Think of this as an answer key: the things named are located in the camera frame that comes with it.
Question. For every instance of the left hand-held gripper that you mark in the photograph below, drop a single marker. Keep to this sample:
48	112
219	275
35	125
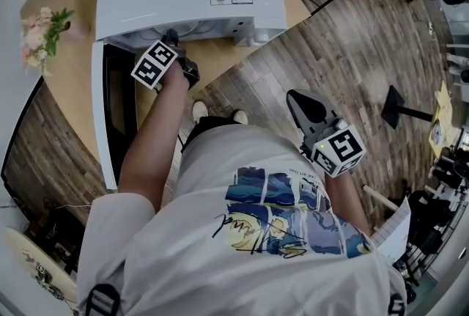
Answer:
154	63

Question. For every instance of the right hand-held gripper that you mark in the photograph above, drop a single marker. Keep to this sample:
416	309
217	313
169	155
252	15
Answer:
342	147

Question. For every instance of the white plate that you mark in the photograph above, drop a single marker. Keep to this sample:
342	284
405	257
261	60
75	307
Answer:
194	29

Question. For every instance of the person's left forearm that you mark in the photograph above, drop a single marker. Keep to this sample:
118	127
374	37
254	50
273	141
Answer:
154	131

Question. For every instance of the person's right forearm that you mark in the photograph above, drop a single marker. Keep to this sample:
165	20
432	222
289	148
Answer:
344	197

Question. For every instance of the person's right white shoe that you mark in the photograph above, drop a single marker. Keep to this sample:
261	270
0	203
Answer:
240	116

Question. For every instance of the person's white shoe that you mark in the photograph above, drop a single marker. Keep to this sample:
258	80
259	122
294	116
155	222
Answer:
240	116
199	111

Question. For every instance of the person's left white shoe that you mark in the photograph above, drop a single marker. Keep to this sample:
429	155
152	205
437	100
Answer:
199	111

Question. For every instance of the black floor stand base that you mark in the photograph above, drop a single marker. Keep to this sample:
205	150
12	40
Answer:
392	105

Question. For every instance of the person's black shorts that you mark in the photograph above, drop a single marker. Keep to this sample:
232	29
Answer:
209	124

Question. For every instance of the pink vase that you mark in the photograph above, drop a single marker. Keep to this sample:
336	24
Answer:
78	30

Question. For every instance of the wooden stick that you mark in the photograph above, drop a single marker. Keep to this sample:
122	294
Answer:
377	195

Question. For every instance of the yellow table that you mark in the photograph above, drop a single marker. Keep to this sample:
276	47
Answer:
441	113

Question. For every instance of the pink flower bouquet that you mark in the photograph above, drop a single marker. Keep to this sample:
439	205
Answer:
36	32

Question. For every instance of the white paper sheet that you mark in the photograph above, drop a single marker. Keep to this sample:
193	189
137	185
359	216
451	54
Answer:
397	234

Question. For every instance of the black equipment pile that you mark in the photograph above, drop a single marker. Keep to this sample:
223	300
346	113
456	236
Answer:
425	219

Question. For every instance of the person's white printed t-shirt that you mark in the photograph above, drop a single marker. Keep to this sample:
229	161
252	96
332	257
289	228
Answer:
205	270

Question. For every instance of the round beige table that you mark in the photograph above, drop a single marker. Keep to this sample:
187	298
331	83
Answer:
22	252

